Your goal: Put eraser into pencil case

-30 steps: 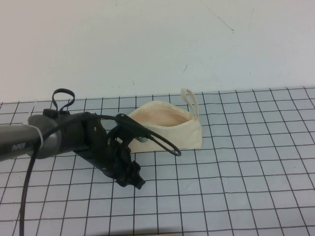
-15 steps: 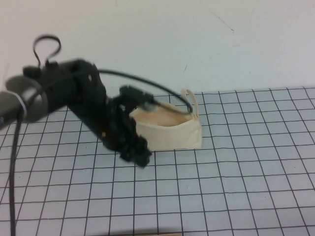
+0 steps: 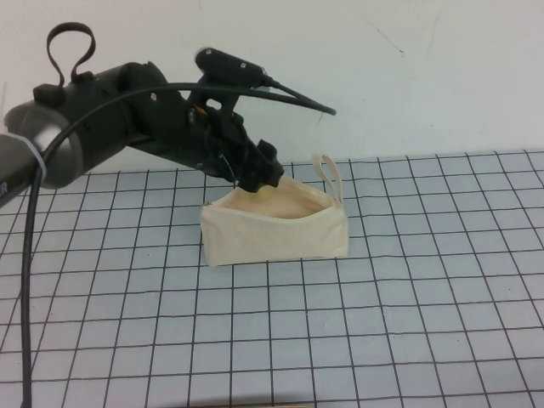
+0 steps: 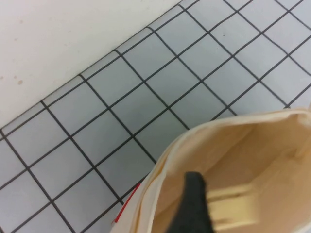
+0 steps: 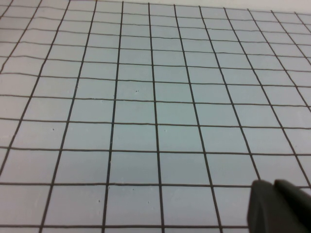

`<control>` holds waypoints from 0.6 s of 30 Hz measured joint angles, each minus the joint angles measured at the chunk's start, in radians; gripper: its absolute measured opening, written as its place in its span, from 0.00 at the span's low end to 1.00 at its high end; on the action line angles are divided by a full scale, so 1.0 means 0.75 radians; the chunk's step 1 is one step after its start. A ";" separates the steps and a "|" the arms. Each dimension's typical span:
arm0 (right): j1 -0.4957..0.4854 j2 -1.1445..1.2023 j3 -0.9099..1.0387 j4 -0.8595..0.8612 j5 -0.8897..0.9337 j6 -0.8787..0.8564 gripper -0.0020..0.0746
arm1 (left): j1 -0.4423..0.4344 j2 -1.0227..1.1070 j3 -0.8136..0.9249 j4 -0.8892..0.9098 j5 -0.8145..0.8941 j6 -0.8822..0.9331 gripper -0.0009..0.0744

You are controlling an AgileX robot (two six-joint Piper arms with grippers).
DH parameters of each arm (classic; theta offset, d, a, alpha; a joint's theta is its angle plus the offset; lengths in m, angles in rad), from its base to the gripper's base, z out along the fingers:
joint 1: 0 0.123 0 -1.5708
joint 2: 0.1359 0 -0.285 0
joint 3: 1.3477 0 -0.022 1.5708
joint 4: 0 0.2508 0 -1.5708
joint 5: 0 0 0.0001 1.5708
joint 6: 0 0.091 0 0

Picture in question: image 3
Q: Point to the blue grid table mat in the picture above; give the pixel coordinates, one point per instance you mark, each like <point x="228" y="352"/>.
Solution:
<point x="425" y="306"/>

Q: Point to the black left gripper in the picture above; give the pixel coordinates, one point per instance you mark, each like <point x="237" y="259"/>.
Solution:
<point x="178" y="127"/>

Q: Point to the cream fabric pencil case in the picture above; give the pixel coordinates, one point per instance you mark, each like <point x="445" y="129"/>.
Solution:
<point x="272" y="240"/>

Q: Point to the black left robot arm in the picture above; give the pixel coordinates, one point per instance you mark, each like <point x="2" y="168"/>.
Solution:
<point x="64" y="127"/>

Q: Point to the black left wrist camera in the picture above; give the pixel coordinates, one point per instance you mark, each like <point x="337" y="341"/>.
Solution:
<point x="229" y="67"/>

